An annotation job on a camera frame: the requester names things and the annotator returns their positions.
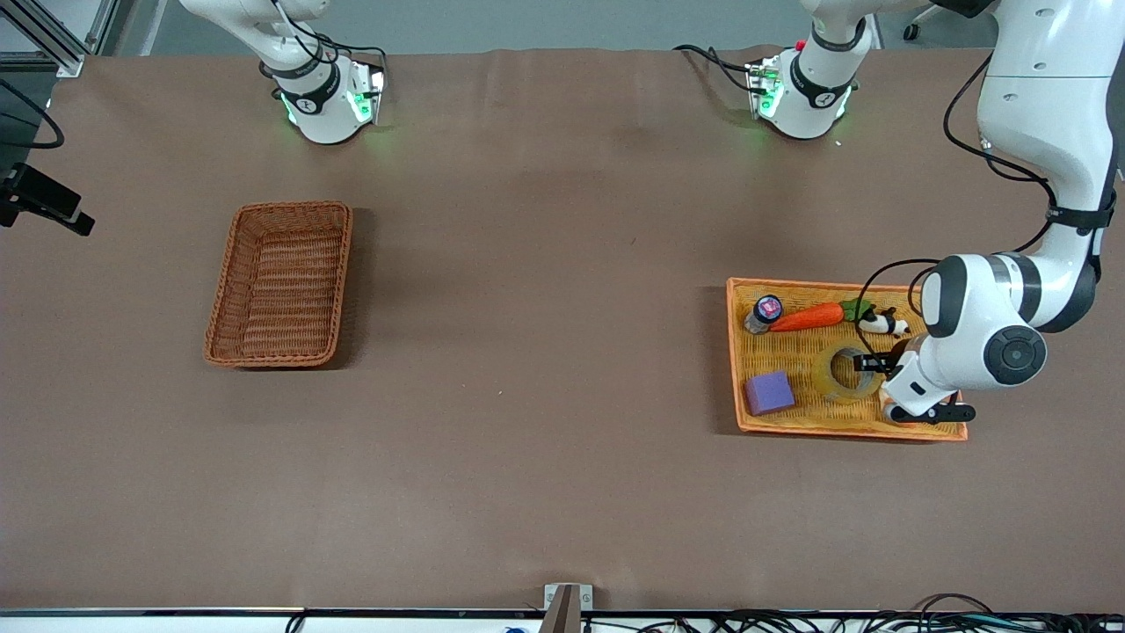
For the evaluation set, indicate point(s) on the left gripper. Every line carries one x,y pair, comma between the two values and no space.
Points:
889,360

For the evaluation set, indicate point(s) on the yellowish clear tape roll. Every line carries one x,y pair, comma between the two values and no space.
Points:
822,378

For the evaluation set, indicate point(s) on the orange yellow wicker basket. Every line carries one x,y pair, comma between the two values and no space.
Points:
791,360

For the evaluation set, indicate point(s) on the grey aluminium frame profile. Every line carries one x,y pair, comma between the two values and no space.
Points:
68,63

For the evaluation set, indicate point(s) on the grey metal bracket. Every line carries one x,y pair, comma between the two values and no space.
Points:
567,607

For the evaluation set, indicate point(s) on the black white toy panda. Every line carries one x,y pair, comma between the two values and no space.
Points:
879,324

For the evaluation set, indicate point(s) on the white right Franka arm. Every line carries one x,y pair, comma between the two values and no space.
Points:
321,105

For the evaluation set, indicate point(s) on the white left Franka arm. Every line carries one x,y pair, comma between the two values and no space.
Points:
1046,114

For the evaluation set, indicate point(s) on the small dark-capped bottle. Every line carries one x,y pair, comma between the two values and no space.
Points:
766,309

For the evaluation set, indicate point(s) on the brown table cover cloth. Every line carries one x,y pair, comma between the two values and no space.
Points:
562,264

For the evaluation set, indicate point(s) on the orange toy carrot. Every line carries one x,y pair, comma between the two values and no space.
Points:
809,316

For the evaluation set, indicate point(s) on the brown wicker basket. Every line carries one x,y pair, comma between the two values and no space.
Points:
281,290

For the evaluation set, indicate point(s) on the office chair caster leg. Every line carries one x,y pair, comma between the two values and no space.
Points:
912,32

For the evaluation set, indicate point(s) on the purple foam block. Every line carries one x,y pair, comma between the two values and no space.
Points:
769,393

